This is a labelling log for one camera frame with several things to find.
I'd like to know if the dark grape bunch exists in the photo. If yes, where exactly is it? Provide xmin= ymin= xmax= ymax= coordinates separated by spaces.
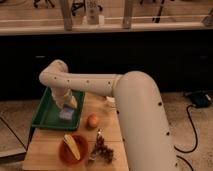
xmin=97 ymin=137 xmax=114 ymax=164

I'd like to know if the white small cup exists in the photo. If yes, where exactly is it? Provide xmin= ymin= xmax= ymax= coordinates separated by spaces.
xmin=106 ymin=96 xmax=115 ymax=108

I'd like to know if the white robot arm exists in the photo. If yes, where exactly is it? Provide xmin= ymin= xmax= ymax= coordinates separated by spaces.
xmin=39 ymin=60 xmax=180 ymax=171

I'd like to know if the black floor cable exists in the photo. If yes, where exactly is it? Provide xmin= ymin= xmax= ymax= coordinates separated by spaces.
xmin=173 ymin=104 xmax=199 ymax=171

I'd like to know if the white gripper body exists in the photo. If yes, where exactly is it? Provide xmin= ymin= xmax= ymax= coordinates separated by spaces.
xmin=51 ymin=88 xmax=78 ymax=109

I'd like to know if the wooden table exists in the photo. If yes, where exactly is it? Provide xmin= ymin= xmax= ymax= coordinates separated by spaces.
xmin=22 ymin=91 xmax=130 ymax=171

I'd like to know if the blue black floor device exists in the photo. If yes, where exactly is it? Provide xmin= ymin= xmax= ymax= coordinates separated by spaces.
xmin=189 ymin=92 xmax=211 ymax=108

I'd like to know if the blue grey sponge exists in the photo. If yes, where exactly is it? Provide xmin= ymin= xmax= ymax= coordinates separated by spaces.
xmin=59 ymin=107 xmax=74 ymax=121

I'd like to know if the red bowl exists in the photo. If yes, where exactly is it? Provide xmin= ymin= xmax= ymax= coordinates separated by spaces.
xmin=58 ymin=134 xmax=88 ymax=168

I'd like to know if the yellow corn cob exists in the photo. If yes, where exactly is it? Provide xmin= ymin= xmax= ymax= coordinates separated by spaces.
xmin=63 ymin=134 xmax=81 ymax=160

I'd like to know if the green plastic tray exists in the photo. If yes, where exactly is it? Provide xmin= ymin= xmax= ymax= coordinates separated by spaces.
xmin=31 ymin=88 xmax=85 ymax=131

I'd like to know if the orange fruit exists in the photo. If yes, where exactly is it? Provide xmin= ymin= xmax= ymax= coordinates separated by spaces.
xmin=87 ymin=114 xmax=99 ymax=129

